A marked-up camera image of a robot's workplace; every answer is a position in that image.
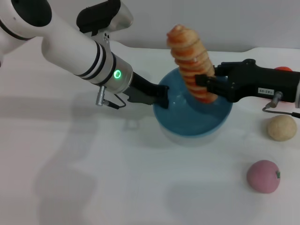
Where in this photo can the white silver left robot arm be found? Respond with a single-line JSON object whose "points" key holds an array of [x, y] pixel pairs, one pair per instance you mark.
{"points": [[70, 51]]}

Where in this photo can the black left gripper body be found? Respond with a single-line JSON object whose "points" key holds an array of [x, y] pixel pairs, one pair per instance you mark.
{"points": [[143, 85]]}

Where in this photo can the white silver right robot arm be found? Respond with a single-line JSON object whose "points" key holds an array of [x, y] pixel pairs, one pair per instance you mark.
{"points": [[298, 92]]}

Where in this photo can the orange striped bread loaf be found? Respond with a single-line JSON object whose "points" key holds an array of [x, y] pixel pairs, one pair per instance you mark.
{"points": [[189, 54]]}

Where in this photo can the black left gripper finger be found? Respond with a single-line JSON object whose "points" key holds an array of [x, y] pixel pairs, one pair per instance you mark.
{"points": [[162, 97], [140, 98]]}

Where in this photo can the beige round potato toy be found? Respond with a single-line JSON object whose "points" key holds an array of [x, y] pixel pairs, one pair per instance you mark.
{"points": [[281, 129]]}

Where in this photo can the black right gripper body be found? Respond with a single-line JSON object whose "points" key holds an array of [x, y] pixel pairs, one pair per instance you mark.
{"points": [[264, 79]]}

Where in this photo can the blue bowl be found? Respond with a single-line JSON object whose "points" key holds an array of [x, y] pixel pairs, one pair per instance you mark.
{"points": [[187, 124]]}

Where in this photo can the red toy fruit with stem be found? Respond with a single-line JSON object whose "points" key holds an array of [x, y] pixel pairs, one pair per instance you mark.
{"points": [[283, 69]]}

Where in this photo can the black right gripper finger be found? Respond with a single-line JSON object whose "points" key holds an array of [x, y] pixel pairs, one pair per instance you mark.
{"points": [[215, 87], [225, 69]]}

